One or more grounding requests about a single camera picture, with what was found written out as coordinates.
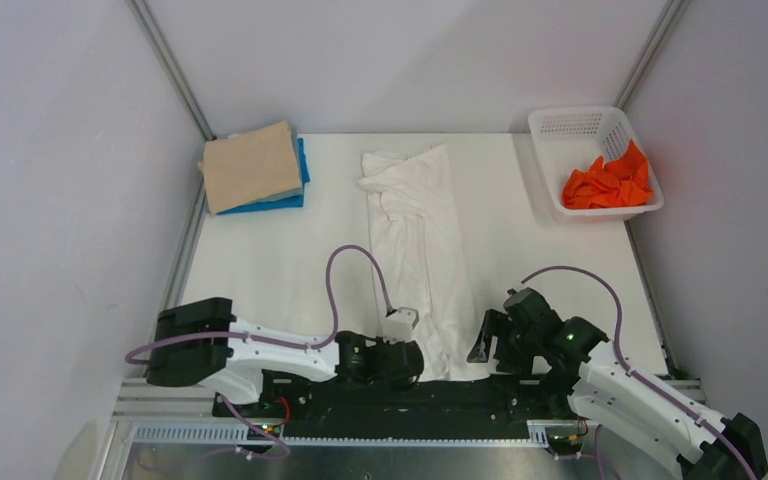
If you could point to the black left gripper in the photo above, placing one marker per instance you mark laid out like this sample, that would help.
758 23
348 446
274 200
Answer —
396 383

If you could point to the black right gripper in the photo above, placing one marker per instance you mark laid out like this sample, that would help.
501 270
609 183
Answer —
494 322

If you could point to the white t shirt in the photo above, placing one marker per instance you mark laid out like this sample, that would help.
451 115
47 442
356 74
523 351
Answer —
416 237

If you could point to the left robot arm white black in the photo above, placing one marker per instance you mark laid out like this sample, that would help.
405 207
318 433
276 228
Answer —
204 343

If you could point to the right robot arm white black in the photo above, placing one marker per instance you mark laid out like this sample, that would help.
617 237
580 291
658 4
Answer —
588 379

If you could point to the left circuit board with leds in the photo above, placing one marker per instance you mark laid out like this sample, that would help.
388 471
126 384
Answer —
263 433

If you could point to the circuit board with leds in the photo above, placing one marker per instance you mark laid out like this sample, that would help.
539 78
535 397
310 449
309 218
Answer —
565 448
263 433

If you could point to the right circuit board with leds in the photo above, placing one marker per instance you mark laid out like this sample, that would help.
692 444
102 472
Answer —
565 448

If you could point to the blue folded t shirt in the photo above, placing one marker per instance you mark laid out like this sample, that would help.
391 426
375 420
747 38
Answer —
293 201

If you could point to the white plastic basket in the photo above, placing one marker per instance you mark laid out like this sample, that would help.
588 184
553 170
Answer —
567 139

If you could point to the orange t shirt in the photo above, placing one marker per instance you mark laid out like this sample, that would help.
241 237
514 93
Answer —
621 183

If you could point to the beige folded t shirt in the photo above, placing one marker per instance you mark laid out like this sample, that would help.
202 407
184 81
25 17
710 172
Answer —
243 168

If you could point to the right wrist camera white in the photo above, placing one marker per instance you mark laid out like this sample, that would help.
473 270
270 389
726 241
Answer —
513 291

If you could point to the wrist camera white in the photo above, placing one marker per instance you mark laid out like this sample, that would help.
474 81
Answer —
513 291
399 325

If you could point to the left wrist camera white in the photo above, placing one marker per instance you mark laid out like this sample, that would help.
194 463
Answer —
399 325

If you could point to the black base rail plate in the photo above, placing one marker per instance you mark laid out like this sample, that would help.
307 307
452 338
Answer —
497 407

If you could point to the white toothed cable strip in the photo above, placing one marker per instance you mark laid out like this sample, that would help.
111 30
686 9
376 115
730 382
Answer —
239 435

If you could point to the aluminium frame rail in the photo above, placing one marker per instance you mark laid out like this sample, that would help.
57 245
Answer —
156 39

